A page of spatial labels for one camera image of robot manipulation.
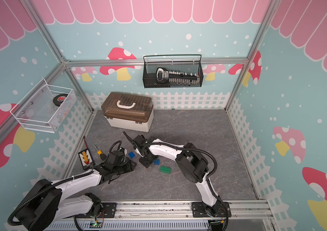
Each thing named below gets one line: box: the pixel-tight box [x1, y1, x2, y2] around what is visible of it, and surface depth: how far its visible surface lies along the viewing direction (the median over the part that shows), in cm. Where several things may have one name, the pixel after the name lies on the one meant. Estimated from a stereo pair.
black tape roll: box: [52, 93, 69, 107], surface depth 81 cm
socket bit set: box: [155, 67, 201, 87], surface depth 91 cm
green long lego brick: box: [159, 165, 172, 175], surface depth 89 cm
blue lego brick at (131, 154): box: [127, 151, 136, 159], surface depth 96 cm
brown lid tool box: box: [100, 91, 154, 133], surface depth 98 cm
